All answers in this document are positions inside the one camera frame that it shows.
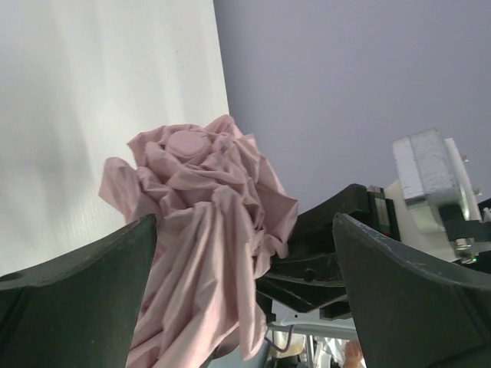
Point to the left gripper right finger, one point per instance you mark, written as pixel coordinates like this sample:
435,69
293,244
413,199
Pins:
411,309

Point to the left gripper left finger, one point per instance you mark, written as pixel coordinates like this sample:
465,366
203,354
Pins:
79,309

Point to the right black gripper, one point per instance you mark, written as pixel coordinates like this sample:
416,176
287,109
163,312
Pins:
309,279

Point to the pink folding umbrella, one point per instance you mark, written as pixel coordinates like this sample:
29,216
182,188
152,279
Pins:
222,216

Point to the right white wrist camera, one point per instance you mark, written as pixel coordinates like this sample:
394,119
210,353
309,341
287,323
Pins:
436,207

